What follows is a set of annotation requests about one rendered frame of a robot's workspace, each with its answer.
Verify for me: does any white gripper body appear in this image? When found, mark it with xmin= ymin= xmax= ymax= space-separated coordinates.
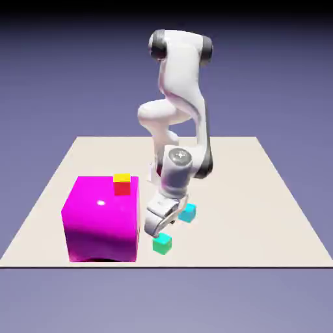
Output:
xmin=144 ymin=194 xmax=189 ymax=238

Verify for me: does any small green cube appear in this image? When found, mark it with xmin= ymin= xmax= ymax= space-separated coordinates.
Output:
xmin=152 ymin=232 xmax=173 ymax=256

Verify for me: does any small cyan cube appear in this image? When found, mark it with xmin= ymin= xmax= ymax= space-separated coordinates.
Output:
xmin=178 ymin=203 xmax=197 ymax=224

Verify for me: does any small orange cube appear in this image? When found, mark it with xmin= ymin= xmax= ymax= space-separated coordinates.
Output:
xmin=113 ymin=173 xmax=131 ymax=196

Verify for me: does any large magenta box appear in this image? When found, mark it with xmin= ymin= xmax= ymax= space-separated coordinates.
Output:
xmin=60 ymin=176 xmax=140 ymax=263

